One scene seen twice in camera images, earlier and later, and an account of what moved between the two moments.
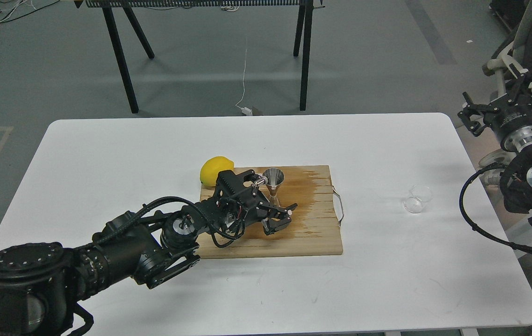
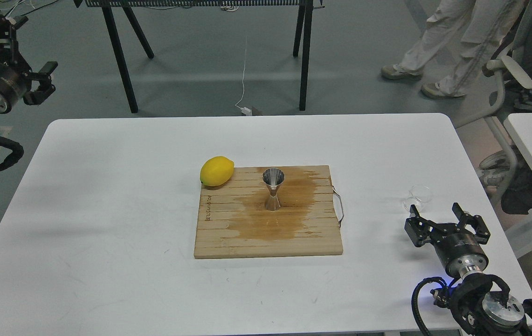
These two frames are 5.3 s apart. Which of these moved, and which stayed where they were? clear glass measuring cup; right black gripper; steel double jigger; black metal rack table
Moved: right black gripper
Stayed: black metal rack table; clear glass measuring cup; steel double jigger
